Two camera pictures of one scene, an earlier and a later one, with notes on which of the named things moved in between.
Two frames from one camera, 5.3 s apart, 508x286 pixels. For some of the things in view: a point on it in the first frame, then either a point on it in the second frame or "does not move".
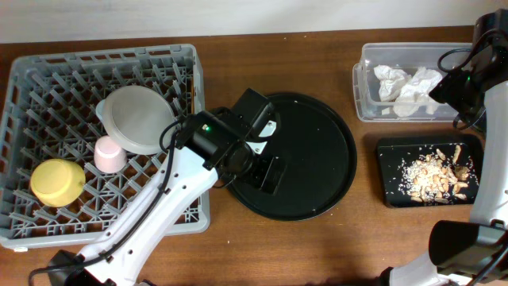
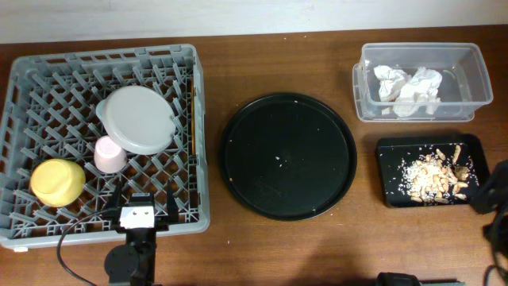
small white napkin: (390, 81) does not move
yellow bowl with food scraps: (57, 183) does not move
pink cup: (109, 156) does not move
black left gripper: (266, 175) -> (165, 224)
